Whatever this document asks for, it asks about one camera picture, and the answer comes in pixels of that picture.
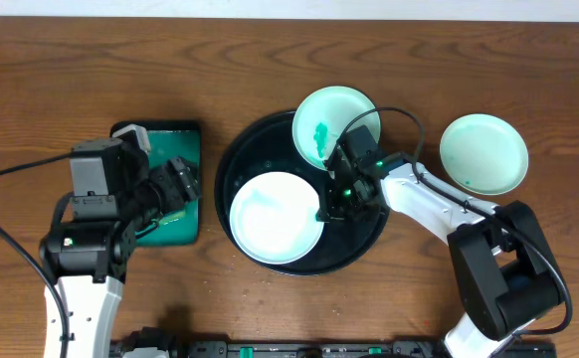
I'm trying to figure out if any green yellow sponge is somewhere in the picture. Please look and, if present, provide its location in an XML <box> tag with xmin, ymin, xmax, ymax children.
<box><xmin>158</xmin><ymin>210</ymin><xmax>186</xmax><ymax>226</ymax></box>

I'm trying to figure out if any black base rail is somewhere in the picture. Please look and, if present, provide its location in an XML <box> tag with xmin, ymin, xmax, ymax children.
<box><xmin>109</xmin><ymin>327</ymin><xmax>557</xmax><ymax>358</ymax></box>

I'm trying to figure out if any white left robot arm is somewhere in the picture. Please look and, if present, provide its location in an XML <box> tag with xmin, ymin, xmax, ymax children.
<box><xmin>40</xmin><ymin>138</ymin><xmax>201</xmax><ymax>357</ymax></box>

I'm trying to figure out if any mint green stained plate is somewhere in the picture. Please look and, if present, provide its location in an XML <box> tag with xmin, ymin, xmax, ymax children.
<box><xmin>291</xmin><ymin>86</ymin><xmax>375</xmax><ymax>171</ymax></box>

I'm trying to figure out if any green rectangular water tray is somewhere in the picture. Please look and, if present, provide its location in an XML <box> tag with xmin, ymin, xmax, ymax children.
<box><xmin>109</xmin><ymin>119</ymin><xmax>202</xmax><ymax>248</ymax></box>

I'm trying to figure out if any round black tray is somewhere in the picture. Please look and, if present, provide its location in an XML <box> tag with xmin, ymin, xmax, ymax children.
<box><xmin>214</xmin><ymin>110</ymin><xmax>389</xmax><ymax>276</ymax></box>

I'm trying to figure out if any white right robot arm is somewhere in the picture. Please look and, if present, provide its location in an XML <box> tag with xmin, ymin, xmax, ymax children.
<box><xmin>319</xmin><ymin>147</ymin><xmax>572</xmax><ymax>357</ymax></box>

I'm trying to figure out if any white stained plate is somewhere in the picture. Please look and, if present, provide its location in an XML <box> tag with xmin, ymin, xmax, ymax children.
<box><xmin>229</xmin><ymin>172</ymin><xmax>324</xmax><ymax>265</ymax></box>

